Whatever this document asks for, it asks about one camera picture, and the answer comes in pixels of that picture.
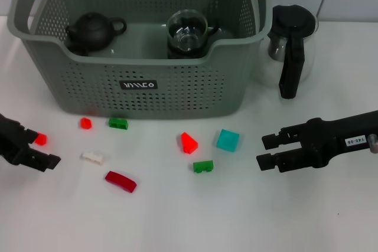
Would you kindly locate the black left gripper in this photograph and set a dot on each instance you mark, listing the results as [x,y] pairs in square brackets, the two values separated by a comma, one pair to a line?
[10,142]

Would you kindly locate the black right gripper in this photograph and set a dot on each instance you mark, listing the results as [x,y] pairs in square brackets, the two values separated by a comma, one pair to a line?
[333,140]

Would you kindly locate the small red toy brick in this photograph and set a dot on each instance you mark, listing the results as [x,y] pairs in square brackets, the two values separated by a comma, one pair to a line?
[42,140]
[86,123]

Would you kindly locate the white toy brick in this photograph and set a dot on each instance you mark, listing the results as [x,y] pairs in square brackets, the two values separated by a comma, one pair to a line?
[94,157]

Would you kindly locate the dark red curved toy brick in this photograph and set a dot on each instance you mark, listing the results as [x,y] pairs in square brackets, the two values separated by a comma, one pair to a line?
[121,181]

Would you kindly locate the grey perforated plastic storage bin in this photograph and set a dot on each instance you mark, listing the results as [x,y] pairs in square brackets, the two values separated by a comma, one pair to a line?
[177,86]

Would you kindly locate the teal square toy brick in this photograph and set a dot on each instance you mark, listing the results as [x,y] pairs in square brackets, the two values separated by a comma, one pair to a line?
[228,140]

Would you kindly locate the green toy brick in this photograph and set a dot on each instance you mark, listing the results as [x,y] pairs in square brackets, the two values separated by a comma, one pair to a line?
[118,123]
[203,166]

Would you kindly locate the orange-red sloped toy brick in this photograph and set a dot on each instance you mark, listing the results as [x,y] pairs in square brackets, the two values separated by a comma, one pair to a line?
[188,142]

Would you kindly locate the black clay teapot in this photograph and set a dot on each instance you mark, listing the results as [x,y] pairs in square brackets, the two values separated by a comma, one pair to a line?
[88,32]

